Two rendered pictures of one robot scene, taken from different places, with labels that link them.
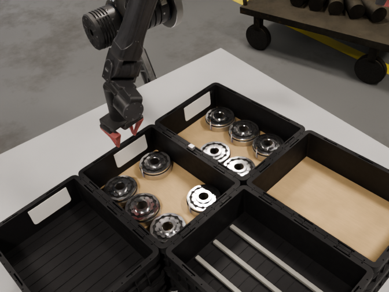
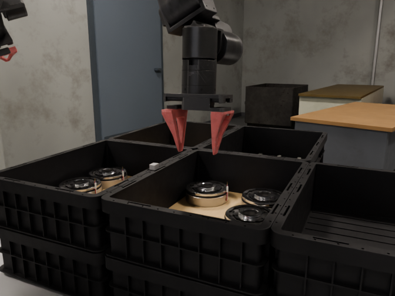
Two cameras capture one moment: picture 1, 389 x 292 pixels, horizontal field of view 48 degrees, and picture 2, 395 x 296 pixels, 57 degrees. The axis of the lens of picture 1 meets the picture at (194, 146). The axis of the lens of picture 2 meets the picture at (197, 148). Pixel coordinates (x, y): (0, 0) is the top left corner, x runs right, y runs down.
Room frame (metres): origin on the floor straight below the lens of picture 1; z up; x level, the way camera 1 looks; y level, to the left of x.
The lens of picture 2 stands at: (1.22, 0.74, 1.16)
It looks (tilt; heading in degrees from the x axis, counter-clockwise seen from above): 14 degrees down; 244
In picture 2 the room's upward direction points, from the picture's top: straight up
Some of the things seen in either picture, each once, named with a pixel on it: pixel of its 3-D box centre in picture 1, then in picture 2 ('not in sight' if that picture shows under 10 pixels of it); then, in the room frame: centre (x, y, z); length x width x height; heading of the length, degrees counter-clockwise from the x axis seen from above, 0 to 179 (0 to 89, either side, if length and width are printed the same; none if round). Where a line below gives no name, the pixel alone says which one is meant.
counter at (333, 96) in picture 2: not in sight; (344, 115); (-3.06, -3.07, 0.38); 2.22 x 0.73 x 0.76; 31
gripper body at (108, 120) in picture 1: (119, 109); (198, 82); (0.94, 0.19, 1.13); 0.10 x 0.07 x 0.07; 133
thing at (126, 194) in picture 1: (120, 188); not in sight; (0.90, 0.24, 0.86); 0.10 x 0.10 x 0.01
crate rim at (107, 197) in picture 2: (157, 180); (219, 182); (0.86, 0.12, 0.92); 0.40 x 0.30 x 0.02; 39
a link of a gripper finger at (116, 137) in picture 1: (118, 132); (208, 125); (0.93, 0.21, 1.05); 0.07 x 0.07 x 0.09; 43
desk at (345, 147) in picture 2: not in sight; (364, 154); (-1.41, -1.35, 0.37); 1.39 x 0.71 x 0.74; 22
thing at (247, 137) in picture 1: (243, 130); (80, 184); (1.10, -0.17, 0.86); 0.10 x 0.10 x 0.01
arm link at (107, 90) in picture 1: (116, 93); (201, 44); (0.94, 0.18, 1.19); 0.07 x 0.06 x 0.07; 29
